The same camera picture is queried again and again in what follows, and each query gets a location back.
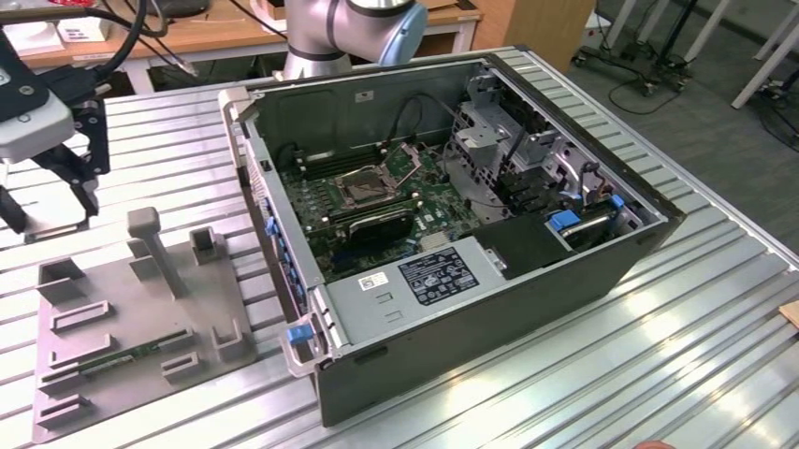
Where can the grey power supply unit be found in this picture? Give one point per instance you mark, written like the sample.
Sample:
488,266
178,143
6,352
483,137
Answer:
375,308

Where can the wooden block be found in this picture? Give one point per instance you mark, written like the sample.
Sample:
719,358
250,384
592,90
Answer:
791,315

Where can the silver CPU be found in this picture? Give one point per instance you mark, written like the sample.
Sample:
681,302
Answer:
56,232

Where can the grey metal drive cage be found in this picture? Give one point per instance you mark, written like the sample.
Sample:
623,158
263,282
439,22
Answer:
480,140

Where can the blue disk carrier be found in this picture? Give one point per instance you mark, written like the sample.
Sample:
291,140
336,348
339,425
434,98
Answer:
563,220

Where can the CPU socket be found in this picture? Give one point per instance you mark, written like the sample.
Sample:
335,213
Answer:
364,189

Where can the wooden desk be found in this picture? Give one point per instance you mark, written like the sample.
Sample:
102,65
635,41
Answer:
250,42

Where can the open black PC case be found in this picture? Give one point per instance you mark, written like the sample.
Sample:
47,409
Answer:
468,337

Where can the grey parts rack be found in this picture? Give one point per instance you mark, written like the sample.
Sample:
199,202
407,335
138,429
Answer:
138,304

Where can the blue case latch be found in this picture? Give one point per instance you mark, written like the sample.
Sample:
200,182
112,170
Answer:
298,334

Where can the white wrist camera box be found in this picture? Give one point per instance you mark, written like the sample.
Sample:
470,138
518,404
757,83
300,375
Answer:
34,131

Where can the white cardboard box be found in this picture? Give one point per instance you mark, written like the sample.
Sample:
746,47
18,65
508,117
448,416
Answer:
82,32

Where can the black plastic shroud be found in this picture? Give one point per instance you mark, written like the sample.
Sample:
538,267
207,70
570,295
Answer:
518,248

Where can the green motherboard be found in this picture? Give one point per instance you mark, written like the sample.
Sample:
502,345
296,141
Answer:
312,206

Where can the black wheeled stand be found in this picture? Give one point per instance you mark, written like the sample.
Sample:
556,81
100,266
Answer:
669,42

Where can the small blue plastic clip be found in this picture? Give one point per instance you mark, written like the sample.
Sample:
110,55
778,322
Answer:
616,202

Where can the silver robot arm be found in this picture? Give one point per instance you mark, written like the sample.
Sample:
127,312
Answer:
324,28

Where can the white desk leg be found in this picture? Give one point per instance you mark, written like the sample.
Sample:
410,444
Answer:
761,82

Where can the black RAM slot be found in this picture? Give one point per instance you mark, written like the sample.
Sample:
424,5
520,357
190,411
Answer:
336,220
340,159
343,166
362,211

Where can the black oval object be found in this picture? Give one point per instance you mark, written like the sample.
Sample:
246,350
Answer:
180,4

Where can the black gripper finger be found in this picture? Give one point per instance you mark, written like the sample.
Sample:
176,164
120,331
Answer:
12,210
96,135

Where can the blue slot retainer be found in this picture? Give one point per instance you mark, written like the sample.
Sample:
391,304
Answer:
271,227

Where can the green RAM stick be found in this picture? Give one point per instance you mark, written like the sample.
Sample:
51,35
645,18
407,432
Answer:
119,359

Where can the wooden cabinet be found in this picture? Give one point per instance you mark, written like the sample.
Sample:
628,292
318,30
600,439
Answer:
550,28

